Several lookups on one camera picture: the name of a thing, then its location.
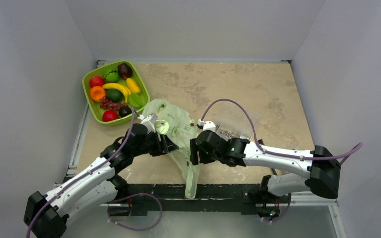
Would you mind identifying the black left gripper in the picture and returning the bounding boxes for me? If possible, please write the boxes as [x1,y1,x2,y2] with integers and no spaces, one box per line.
[132,127,178,157]

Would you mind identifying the pale green plastic bag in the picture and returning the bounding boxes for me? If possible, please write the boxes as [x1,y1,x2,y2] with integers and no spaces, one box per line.
[142,99,200,199]

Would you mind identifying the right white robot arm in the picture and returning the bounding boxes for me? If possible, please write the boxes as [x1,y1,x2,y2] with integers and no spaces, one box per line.
[190,130,341,202]

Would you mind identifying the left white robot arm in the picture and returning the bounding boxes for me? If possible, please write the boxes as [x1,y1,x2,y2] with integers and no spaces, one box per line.
[23,124,178,238]

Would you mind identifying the dark fake plum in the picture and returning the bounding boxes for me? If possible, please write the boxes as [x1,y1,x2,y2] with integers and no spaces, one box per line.
[118,106,132,118]

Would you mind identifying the light green fake starfruit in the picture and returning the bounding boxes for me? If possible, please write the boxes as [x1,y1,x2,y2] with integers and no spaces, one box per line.
[128,93,144,109]

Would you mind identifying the red fake pomegranate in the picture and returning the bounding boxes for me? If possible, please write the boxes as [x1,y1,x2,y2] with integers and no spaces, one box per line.
[102,110,119,122]

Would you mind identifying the fake red grapes bunch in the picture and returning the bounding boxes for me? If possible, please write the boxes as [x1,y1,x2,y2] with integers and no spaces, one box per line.
[100,97,128,111]

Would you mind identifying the yellow fake banana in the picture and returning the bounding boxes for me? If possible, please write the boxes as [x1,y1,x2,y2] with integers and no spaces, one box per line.
[102,83,131,103]

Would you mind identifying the dark green fake avocado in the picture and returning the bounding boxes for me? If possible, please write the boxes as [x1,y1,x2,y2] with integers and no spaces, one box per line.
[106,89,124,103]

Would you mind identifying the yellow fake lemon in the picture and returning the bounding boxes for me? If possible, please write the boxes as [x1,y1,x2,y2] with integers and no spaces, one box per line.
[125,78,141,94]

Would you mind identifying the orange fake fruit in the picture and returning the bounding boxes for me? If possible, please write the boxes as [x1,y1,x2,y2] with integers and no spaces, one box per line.
[89,86,106,102]

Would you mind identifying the green fake watermelon ball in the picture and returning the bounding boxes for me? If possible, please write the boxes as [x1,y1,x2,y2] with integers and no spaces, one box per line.
[103,69,120,83]

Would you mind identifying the dark maroon fake fruit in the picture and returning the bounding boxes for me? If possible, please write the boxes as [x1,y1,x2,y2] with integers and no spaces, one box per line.
[117,63,133,79]

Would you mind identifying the red fake apple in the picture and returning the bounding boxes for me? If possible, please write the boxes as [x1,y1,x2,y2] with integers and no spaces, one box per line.
[89,75,106,88]

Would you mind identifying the green plastic tray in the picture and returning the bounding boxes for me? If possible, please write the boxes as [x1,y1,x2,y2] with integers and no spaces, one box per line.
[82,61,150,126]

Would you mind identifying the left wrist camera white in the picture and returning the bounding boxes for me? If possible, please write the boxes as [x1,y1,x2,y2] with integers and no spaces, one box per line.
[138,113,158,133]

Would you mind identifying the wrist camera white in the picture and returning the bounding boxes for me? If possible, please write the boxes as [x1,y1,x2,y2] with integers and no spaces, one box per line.
[138,113,158,133]
[197,120,216,132]

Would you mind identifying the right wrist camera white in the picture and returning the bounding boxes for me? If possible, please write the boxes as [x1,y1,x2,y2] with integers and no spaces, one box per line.
[197,120,216,132]

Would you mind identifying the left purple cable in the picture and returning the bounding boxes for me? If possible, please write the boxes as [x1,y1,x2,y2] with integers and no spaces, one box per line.
[26,108,163,238]

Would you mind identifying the purple cable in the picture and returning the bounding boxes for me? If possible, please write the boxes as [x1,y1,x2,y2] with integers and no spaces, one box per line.
[201,99,363,224]
[26,108,163,238]

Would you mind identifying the black aluminium base frame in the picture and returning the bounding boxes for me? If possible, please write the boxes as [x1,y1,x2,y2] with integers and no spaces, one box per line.
[48,182,338,218]

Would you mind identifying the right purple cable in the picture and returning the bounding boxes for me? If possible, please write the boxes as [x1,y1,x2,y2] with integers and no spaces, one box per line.
[201,99,363,224]

